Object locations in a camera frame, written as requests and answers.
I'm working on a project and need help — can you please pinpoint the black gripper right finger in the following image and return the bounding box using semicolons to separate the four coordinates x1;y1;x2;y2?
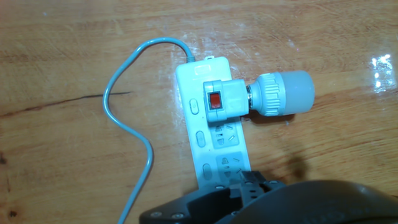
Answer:
239;169;287;205

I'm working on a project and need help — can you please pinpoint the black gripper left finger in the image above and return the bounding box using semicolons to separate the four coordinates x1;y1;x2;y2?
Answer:
138;183;245;224

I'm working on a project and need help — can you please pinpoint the white power strip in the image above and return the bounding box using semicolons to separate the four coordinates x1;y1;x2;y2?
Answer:
175;55;252;191

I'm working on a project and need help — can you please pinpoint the brown wooden board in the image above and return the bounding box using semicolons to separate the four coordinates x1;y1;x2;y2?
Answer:
0;0;398;224

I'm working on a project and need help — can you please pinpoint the grey power strip cable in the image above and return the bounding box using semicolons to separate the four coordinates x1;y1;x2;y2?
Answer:
102;37;196;224

